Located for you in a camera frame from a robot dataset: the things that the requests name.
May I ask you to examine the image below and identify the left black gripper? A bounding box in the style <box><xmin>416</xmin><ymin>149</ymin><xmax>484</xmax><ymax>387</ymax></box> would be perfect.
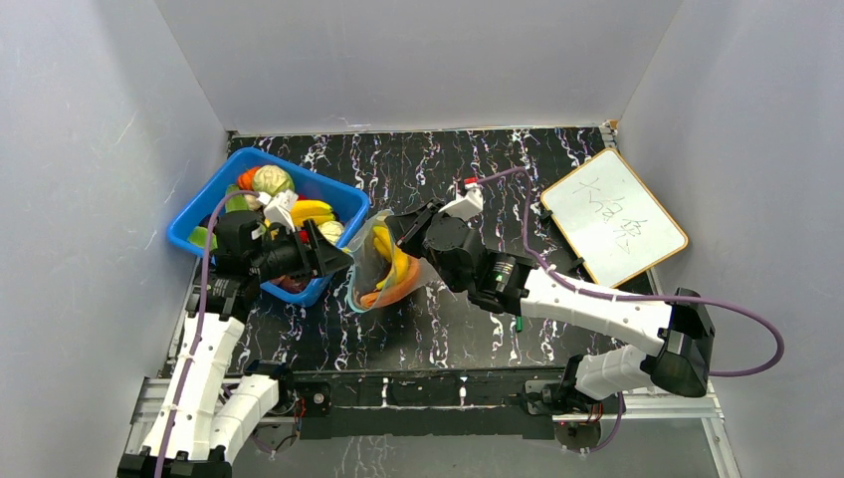
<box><xmin>250</xmin><ymin>219</ymin><xmax>353</xmax><ymax>283</ymax></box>

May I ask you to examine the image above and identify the small green cabbage toy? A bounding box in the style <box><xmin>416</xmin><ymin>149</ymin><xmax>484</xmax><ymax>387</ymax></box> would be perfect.
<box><xmin>317</xmin><ymin>220</ymin><xmax>344</xmax><ymax>245</ymax></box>

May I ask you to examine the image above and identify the clear zip top bag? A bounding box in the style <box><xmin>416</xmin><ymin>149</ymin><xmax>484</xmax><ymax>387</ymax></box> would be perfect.
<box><xmin>343</xmin><ymin>209</ymin><xmax>438</xmax><ymax>313</ymax></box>

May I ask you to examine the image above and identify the orange papaya slice toy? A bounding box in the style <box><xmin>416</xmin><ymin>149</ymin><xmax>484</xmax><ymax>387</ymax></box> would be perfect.
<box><xmin>359</xmin><ymin>261</ymin><xmax>421</xmax><ymax>311</ymax></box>

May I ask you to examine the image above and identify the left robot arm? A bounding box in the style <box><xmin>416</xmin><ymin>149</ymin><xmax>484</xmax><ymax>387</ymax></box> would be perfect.
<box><xmin>117</xmin><ymin>210</ymin><xmax>353</xmax><ymax>477</ymax></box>

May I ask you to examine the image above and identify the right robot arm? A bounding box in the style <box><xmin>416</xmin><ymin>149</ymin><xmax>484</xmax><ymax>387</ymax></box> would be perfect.
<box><xmin>385</xmin><ymin>201</ymin><xmax>715</xmax><ymax>414</ymax></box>

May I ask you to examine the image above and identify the yellow banana bunch toy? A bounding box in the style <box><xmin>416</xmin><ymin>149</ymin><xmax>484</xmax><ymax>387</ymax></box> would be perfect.
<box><xmin>291</xmin><ymin>199</ymin><xmax>336</xmax><ymax>228</ymax></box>

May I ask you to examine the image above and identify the white dry erase board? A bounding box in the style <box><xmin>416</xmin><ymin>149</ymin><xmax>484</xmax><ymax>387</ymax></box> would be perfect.
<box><xmin>540</xmin><ymin>147</ymin><xmax>689</xmax><ymax>287</ymax></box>

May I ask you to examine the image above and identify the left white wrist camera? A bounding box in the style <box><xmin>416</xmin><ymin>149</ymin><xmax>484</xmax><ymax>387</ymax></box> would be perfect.
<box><xmin>257</xmin><ymin>190</ymin><xmax>299</xmax><ymax>231</ymax></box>

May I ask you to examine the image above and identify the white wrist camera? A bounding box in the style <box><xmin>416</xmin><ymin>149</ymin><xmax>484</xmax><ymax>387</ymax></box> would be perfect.
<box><xmin>439</xmin><ymin>177</ymin><xmax>484</xmax><ymax>221</ymax></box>
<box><xmin>257</xmin><ymin>190</ymin><xmax>299</xmax><ymax>231</ymax></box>

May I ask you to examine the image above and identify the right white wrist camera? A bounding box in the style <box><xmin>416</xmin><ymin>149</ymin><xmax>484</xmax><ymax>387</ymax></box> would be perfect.
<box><xmin>439</xmin><ymin>177</ymin><xmax>484</xmax><ymax>221</ymax></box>

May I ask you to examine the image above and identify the aluminium frame rail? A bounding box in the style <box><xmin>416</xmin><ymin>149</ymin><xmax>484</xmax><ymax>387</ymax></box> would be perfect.
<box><xmin>117</xmin><ymin>363</ymin><xmax>739</xmax><ymax>477</ymax></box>

